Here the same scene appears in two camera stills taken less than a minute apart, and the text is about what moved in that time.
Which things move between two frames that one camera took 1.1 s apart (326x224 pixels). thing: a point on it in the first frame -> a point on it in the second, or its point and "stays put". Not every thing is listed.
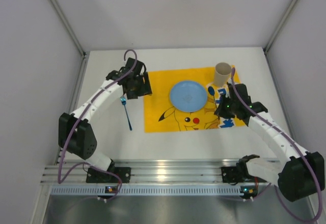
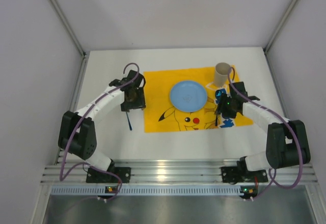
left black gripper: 136,89 -> 133,107
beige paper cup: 222,70 stays put
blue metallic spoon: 211,91 -> 219,93
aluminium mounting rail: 164,171 stays put
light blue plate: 188,96 stays put
